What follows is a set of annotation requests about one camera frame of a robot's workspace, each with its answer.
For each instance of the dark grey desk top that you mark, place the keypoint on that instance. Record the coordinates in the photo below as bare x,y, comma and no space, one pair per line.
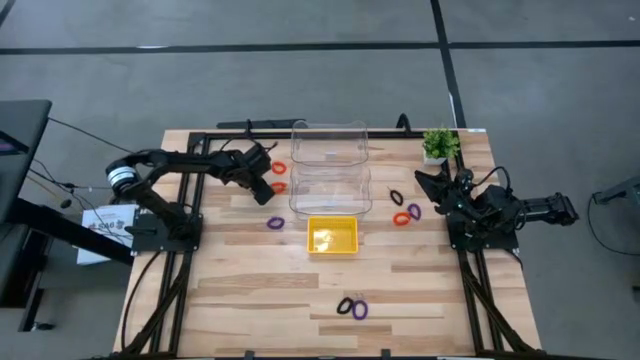
25,120

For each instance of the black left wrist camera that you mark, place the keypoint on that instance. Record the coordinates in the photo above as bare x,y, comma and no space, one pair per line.
259,154

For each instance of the grey metal stand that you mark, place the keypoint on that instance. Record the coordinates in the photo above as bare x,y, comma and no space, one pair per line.
620,190

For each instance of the black flat bar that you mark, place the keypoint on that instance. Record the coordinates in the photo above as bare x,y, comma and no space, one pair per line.
270,123

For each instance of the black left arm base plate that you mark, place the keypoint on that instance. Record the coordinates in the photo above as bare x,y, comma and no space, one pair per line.
145,240

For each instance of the white printed paper sheet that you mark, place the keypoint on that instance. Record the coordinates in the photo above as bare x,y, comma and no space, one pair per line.
100,220

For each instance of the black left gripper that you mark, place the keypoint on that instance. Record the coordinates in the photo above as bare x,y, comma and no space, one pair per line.
237,170

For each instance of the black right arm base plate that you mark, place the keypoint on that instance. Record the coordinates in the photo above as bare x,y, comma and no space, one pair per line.
500,242

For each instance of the black aluminium table frame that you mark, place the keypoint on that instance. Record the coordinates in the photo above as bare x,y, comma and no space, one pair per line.
235,135

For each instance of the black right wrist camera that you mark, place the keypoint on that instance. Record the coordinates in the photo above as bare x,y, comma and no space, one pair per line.
465,177

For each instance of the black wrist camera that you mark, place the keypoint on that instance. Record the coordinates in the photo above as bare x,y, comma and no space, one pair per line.
259,154
465,177

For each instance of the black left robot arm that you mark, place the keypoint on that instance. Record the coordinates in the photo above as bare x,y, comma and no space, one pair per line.
175,161

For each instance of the green plant in white pot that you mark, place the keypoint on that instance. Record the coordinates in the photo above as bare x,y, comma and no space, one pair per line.
440,142

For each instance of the yellow plastic basket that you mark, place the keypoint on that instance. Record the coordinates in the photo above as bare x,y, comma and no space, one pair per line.
332,235

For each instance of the black desk leg frame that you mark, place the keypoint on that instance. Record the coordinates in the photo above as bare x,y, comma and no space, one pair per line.
60,225

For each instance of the black clamp hook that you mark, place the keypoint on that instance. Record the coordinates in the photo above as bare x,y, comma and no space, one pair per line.
403,120

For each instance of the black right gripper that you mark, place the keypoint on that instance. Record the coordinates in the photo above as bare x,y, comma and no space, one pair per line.
462,205

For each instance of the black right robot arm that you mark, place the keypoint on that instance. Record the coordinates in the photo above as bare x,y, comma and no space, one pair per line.
545,207

